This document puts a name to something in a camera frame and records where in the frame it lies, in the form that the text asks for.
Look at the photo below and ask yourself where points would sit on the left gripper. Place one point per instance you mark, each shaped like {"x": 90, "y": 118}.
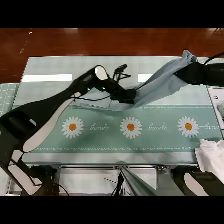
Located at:
{"x": 123, "y": 95}

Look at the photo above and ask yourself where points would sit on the pale blue shirt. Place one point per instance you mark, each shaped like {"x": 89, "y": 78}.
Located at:
{"x": 160, "y": 83}

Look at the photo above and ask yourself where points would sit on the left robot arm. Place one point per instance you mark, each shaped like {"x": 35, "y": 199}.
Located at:
{"x": 36, "y": 113}

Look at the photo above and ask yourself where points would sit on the white garment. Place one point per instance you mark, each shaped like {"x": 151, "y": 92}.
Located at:
{"x": 211, "y": 156}

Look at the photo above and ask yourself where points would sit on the silver frame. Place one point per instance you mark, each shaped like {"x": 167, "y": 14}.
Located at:
{"x": 86, "y": 175}

